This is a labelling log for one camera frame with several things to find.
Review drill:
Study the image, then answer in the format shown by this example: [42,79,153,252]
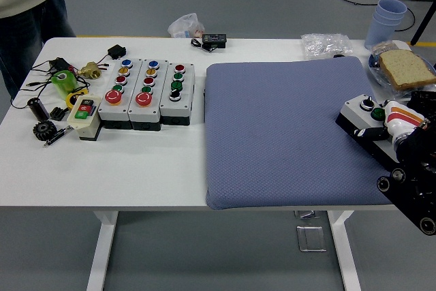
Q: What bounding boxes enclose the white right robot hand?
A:
[352,99,429,151]

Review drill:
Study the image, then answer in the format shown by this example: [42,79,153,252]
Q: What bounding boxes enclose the four-button control box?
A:
[335,93,401,169]
[158,62,196,126]

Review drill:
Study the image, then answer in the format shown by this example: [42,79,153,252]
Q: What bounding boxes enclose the five-button emergency stop box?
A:
[127,58,169,132]
[97,58,142,131]

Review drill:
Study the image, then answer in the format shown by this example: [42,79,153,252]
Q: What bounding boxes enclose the black metal machine part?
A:
[407,90,436,125]

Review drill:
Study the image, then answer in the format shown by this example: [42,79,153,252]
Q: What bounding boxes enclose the slice of bread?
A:
[378,49,436,91]

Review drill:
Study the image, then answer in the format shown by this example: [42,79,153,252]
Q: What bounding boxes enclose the clear plastic bread bag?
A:
[366,40,436,101]

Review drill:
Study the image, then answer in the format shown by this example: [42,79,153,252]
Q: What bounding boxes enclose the light blue plastic cup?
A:
[373,10,405,27]
[375,0,407,19]
[363,14,401,50]

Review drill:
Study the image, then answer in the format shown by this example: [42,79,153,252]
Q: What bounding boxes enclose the black slanted pole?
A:
[409,0,436,46]

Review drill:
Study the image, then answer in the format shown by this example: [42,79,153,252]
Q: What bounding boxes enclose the clear bag of small parts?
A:
[300,32,353,61]

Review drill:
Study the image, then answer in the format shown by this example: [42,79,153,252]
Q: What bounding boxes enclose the blue-grey quilted mat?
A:
[203,56,403,211]

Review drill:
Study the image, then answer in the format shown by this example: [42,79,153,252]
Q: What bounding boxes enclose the small metal floor plate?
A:
[294,209,321,219]

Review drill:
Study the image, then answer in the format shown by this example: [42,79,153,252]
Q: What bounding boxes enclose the white table leg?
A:
[84,211,119,291]
[327,209,362,291]

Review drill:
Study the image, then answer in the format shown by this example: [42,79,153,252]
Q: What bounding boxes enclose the large metal floor plate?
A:
[295,224,328,253]

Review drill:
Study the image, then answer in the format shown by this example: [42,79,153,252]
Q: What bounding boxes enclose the white plastic bag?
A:
[167,12,205,39]

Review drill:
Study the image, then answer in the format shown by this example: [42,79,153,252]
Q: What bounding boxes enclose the brass valve fitting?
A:
[75,61,102,80]

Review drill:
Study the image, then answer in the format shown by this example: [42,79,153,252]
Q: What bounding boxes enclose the yellow tape roll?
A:
[65,88,89,111]

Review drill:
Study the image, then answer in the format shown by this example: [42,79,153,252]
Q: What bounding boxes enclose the green cylinder roll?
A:
[50,70,78,100]

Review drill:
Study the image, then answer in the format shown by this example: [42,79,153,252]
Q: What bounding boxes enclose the black finned heat sink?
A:
[49,106,70,122]

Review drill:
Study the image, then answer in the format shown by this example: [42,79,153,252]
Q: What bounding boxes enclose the small black electronic module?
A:
[48,57,70,74]

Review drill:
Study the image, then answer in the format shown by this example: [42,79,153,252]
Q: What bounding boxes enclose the black metal pen tool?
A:
[42,126,74,149]

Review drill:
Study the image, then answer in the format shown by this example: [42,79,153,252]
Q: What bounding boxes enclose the black metal gear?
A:
[31,121,58,142]

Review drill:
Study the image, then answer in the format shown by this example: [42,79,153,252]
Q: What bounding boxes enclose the black cylindrical capacitor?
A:
[27,97,50,122]

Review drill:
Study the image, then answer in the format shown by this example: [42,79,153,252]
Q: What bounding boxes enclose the black digital meter with cable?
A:
[189,33,228,55]

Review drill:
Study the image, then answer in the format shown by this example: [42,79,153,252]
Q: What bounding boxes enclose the black servo motor with wires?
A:
[93,44,127,67]

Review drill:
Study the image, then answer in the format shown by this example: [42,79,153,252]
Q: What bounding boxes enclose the cream red-green switch box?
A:
[65,95,103,142]

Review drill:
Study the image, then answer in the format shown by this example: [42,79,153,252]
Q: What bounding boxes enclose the black cable with plug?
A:
[9,79,55,110]

